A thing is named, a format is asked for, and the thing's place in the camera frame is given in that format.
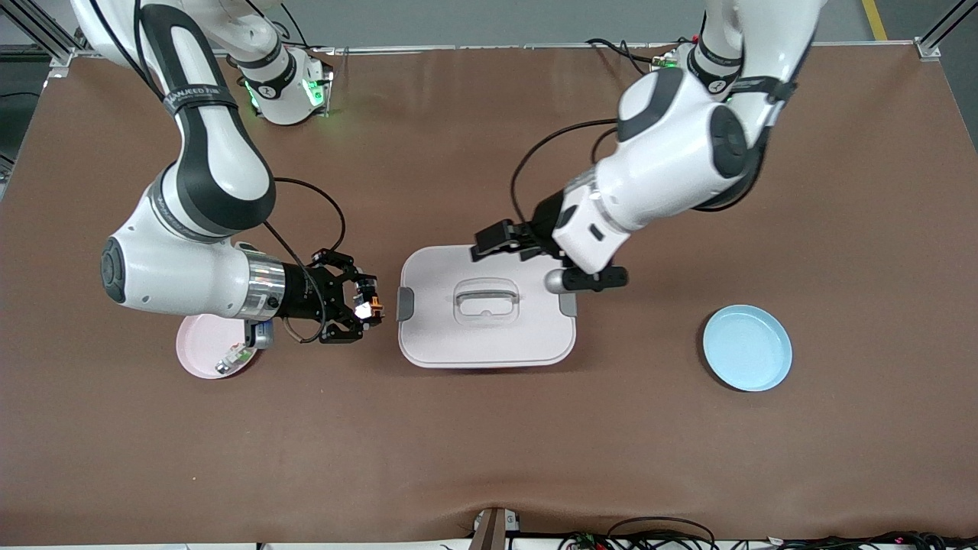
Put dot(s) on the light blue round plate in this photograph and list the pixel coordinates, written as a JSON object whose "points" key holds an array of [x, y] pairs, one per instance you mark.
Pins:
{"points": [[747, 348]]}

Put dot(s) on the green push-button switch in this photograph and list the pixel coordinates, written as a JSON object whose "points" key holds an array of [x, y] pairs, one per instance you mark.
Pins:
{"points": [[233, 360]]}

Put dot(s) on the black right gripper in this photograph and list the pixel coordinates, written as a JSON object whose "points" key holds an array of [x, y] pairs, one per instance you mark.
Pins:
{"points": [[301, 291]]}

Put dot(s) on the pink round plate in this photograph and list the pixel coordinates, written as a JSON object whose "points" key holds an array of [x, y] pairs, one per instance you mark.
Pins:
{"points": [[200, 355]]}

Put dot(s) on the aluminium frame rail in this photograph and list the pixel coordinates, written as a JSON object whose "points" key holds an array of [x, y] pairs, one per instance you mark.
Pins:
{"points": [[458, 48]]}

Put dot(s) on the orange push-button switch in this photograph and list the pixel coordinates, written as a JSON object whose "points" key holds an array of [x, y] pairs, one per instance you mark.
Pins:
{"points": [[368, 308]]}

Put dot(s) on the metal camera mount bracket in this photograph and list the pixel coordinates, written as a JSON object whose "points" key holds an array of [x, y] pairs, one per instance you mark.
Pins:
{"points": [[493, 531]]}

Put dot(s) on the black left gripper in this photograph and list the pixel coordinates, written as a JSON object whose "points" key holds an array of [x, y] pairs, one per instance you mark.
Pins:
{"points": [[545, 221]]}

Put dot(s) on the brown table mat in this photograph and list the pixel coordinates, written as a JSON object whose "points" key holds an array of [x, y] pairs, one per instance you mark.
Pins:
{"points": [[489, 443]]}

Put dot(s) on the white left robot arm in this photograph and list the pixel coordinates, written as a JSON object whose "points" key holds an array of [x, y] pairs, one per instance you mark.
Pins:
{"points": [[665, 176]]}

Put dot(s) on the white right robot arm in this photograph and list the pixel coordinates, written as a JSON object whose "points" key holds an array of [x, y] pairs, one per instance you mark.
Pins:
{"points": [[176, 275]]}

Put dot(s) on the white lidded storage box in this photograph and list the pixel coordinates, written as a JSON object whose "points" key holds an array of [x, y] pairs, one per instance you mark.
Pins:
{"points": [[486, 336]]}

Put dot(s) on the aluminium frame post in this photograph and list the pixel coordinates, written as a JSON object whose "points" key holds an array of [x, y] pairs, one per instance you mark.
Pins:
{"points": [[938, 34], [38, 38]]}

